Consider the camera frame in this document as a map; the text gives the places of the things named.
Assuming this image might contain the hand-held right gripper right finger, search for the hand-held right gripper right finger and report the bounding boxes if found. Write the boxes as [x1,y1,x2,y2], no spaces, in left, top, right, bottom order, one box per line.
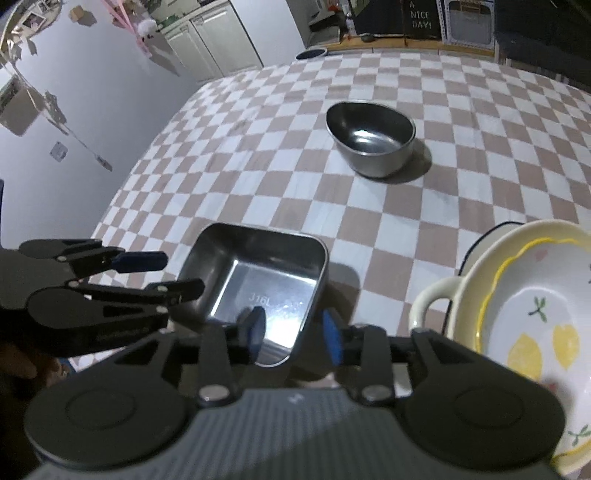
[322,310,490,408]

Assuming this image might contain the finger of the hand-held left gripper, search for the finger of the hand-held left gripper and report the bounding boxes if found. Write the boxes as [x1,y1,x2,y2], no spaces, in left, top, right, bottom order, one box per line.
[67,278,205,315]
[19,239,168,278]

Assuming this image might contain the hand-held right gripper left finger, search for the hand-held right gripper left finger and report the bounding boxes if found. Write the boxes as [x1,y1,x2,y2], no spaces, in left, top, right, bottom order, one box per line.
[108,307,267,408]

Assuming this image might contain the shallow rectangular steel tray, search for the shallow rectangular steel tray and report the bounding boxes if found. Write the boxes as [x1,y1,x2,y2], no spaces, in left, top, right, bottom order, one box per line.
[178,222,329,368]

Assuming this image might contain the cream two-handled bowl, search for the cream two-handled bowl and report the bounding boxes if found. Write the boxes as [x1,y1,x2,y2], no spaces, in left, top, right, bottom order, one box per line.
[409,219,591,356]

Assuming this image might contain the white leaf-print plate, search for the white leaf-print plate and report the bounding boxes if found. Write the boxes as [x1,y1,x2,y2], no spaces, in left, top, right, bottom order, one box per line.
[458,222,525,278]

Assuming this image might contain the lemon-print scalloped ceramic bowl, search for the lemon-print scalloped ceramic bowl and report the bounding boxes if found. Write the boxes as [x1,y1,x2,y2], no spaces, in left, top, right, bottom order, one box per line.
[475,237,591,476]

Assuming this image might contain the person's left hand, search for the person's left hand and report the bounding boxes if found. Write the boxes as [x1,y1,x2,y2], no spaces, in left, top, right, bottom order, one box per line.
[0,344,63,386]

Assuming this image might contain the checkered tablecloth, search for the checkered tablecloth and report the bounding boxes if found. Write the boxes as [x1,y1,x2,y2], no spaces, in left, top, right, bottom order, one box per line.
[90,48,591,398]

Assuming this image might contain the round steel bowl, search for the round steel bowl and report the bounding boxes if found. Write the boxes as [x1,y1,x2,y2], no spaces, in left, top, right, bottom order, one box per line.
[326,101,416,179]

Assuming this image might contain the white kitchen base cabinets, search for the white kitchen base cabinets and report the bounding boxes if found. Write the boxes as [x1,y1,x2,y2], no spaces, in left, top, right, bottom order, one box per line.
[159,0,264,84]

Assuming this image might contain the pink hanging ribbon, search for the pink hanging ribbon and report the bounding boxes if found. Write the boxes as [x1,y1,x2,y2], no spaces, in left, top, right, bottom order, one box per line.
[102,0,155,56]

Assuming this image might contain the low wooden-top drawer unit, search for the low wooden-top drawer unit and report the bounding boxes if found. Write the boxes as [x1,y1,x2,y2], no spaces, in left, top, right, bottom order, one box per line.
[323,34,497,58]

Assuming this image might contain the black lettered sign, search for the black lettered sign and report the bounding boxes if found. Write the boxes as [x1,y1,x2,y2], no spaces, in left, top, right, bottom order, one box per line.
[402,0,439,40]

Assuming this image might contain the dark blue sofa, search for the dark blue sofa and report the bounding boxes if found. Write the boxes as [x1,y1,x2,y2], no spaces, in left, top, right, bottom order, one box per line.
[494,0,591,88]

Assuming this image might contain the wall photo collage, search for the wall photo collage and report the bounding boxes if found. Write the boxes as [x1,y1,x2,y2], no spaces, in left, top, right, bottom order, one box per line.
[0,0,61,51]

